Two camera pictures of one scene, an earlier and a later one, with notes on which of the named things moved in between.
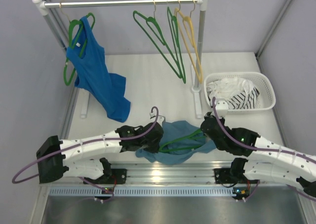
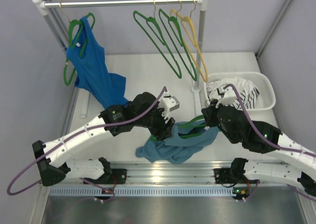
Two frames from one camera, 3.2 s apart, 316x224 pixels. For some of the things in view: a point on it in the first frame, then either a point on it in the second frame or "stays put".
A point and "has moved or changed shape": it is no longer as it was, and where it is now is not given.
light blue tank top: (175, 129) has moved or changed shape
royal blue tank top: (92, 74) stays put
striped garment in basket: (244, 101) stays put
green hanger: (198, 131) -> (188, 124)
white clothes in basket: (225, 88) stays put
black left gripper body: (155, 140) -> (162, 126)
